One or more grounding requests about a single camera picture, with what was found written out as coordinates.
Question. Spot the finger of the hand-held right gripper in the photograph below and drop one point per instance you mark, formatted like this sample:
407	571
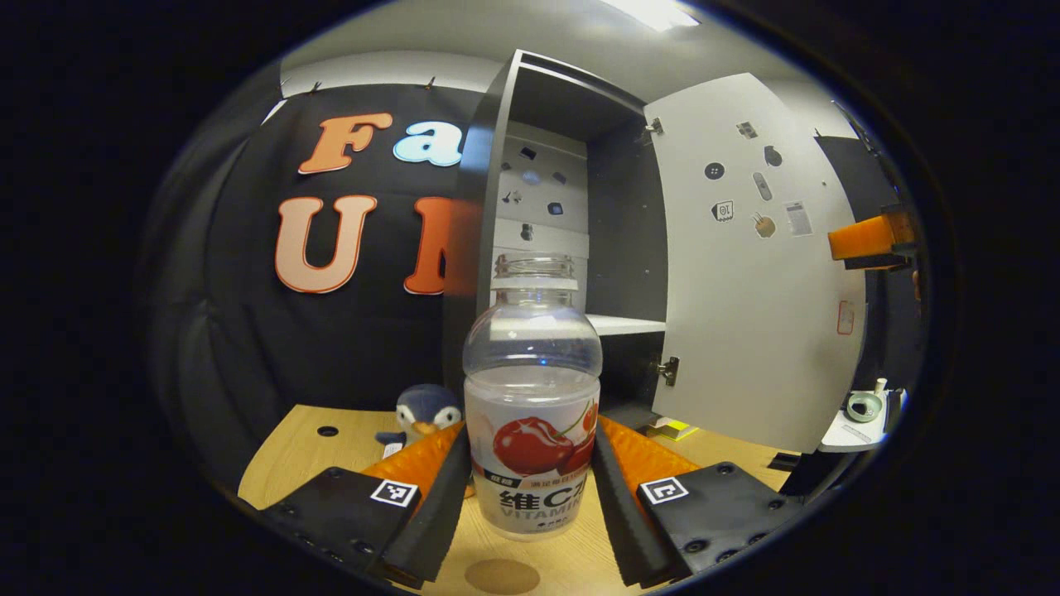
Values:
865	240

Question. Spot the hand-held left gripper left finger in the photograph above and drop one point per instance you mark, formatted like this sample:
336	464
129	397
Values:
443	513

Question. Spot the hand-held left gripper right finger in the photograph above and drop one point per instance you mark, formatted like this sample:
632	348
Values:
621	513

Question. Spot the round brown coaster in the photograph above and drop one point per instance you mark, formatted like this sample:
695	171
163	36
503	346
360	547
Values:
502	577

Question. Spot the clear cherry label bottle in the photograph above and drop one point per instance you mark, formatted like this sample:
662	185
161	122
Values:
530	397

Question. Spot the white cabinet door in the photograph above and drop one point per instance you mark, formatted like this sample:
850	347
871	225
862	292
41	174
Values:
745	331

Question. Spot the dark grey cabinet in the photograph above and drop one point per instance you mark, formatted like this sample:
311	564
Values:
629	248

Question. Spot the metal door hinge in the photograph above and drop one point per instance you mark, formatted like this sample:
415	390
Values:
668	372
654	127

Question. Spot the white cabinet shelf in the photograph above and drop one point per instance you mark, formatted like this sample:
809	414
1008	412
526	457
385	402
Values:
621	324

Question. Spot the yellow book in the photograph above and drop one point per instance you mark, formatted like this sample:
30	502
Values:
672	429

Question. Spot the penguin plush toy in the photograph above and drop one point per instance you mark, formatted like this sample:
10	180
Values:
426	410

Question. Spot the black backdrop cloth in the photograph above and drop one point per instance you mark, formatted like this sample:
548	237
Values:
248	331

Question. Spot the ceiling light panel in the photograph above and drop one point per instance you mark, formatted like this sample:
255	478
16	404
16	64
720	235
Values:
654	12

